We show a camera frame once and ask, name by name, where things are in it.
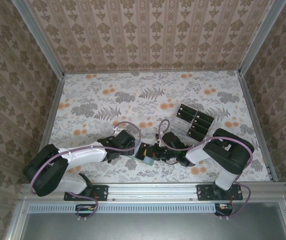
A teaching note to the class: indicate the black credit card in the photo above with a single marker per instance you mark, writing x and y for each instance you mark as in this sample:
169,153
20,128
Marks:
200,128
206,117
185,116
196,135
203,123
189,108

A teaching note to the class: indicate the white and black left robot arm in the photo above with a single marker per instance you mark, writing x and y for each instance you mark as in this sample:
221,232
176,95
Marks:
82,155

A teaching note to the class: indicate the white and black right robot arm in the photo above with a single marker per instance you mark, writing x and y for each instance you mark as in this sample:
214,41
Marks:
197,155

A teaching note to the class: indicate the clear acrylic card stand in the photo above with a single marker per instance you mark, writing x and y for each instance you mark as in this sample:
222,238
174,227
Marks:
176,126

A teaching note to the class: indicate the grey metal plate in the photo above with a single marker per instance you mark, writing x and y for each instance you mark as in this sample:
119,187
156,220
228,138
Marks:
157,227

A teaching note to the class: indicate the aluminium mounting rail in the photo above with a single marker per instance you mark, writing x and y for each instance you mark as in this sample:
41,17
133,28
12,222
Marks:
152,190

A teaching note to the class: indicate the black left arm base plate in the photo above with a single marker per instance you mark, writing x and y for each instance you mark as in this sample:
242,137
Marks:
102,192

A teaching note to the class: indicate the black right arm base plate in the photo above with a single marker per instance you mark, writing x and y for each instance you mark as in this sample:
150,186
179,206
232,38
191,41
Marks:
204,192

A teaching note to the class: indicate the aluminium table side rail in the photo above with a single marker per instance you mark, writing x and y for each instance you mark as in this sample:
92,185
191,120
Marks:
50,120
257,125

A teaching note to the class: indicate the aluminium frame post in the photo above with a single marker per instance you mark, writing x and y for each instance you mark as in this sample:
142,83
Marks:
41,37
261,37

